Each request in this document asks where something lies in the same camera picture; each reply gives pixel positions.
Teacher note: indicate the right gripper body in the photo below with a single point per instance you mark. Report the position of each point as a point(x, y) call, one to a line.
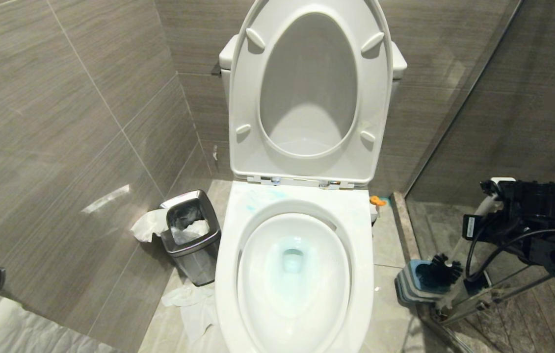
point(532, 203)

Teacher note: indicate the black bristle toilet brush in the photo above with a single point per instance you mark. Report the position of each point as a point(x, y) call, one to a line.
point(446, 269)

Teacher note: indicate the blue grey brush holder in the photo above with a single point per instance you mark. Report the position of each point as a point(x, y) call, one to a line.
point(417, 284)

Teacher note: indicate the orange capped cleaner bottle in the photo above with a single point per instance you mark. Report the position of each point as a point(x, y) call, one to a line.
point(376, 203)

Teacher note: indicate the white toilet lid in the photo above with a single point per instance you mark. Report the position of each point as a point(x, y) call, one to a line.
point(306, 83)

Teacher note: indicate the white toilet bowl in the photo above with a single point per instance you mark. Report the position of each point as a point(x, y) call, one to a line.
point(302, 323)

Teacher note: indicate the white toilet seat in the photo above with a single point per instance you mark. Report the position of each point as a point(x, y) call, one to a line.
point(245, 98)

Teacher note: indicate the white toilet tank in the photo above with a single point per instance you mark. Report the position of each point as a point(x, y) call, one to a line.
point(226, 56)

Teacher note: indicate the glass shower door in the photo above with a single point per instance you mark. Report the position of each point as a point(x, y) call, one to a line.
point(503, 98)

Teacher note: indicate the stainless steel trash bin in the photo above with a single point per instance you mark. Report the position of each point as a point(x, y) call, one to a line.
point(198, 267)

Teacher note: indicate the crumpled white tissue paper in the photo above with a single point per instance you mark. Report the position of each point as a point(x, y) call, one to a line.
point(196, 309)

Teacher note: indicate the white bin liner bag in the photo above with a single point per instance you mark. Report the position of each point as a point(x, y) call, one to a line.
point(152, 224)

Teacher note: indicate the white paper sheet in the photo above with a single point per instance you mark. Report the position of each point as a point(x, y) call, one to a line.
point(17, 328)

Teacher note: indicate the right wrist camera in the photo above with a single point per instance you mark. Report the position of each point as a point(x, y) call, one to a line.
point(502, 181)

